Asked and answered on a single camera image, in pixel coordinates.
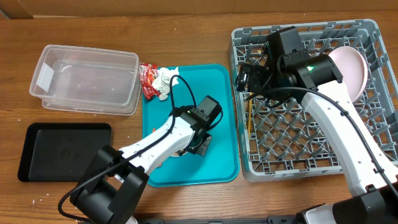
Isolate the grey dishwasher rack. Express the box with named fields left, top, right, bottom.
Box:
left=235, top=19, right=397, bottom=182

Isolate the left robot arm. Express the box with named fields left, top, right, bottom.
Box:
left=70, top=96, right=223, bottom=224

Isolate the black plastic tray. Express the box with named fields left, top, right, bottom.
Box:
left=17, top=123, right=112, bottom=182

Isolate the bowl with food scraps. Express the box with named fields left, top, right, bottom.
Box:
left=173, top=149, right=187, bottom=157

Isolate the crumpled white napkin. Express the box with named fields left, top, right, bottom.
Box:
left=152, top=67, right=179, bottom=101

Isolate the clear plastic bin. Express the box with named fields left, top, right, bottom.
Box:
left=29, top=45, right=141, bottom=116

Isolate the wooden chopstick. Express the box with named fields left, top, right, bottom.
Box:
left=247, top=99, right=252, bottom=139

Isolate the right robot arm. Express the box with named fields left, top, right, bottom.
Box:
left=235, top=26, right=397, bottom=223

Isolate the large pink plate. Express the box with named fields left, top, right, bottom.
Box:
left=328, top=46, right=368, bottom=102

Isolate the red snack wrapper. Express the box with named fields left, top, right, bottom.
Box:
left=139, top=63, right=160, bottom=100

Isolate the teal serving tray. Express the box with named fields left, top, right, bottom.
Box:
left=148, top=64, right=239, bottom=187

